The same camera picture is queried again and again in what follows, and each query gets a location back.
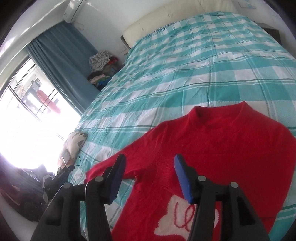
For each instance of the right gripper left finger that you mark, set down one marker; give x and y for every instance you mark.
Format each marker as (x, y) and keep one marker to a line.
(78, 212)

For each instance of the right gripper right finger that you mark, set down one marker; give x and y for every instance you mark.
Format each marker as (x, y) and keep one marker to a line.
(239, 220)

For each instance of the red knitted sweater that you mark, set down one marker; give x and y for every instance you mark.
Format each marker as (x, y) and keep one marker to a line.
(225, 144)

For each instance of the pile of clothes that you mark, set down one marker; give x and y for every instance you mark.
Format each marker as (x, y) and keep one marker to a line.
(103, 67)

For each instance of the patterned beige pillow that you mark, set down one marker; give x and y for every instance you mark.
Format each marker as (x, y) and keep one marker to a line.
(71, 148)

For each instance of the blue curtain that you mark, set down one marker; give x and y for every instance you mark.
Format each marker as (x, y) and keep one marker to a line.
(62, 53)

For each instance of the teal plaid bed sheet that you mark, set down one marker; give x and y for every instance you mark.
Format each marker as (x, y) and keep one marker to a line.
(210, 60)

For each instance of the white air conditioner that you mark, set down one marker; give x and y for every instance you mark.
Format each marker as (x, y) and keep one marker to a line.
(73, 9)

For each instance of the dark nightstand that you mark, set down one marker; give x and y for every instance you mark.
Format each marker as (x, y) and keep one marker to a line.
(271, 31)

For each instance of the cream padded headboard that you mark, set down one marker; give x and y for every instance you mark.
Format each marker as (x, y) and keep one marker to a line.
(172, 12)

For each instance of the white wall socket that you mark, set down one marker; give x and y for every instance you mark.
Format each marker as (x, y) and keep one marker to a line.
(246, 4)

